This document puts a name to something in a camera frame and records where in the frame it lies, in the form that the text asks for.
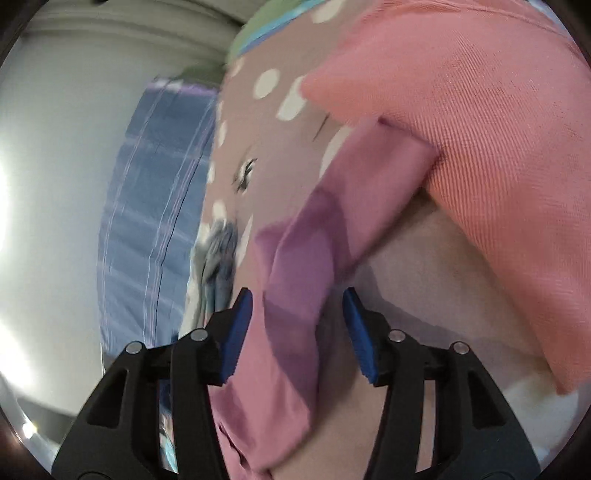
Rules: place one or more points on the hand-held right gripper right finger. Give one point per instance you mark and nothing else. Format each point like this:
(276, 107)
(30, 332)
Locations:
(356, 332)

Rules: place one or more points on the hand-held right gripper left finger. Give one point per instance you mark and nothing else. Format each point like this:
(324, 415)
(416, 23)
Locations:
(238, 332)

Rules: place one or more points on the mauve pink garment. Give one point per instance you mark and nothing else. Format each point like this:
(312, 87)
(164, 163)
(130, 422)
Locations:
(300, 277)

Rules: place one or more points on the blue striped pillow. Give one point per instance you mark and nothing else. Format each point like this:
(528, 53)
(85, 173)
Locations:
(138, 207)

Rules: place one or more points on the polka dot blanket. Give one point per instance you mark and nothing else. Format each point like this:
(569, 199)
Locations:
(258, 134)

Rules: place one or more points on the coral pink garment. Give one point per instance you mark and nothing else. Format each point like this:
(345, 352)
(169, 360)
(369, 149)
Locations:
(485, 138)

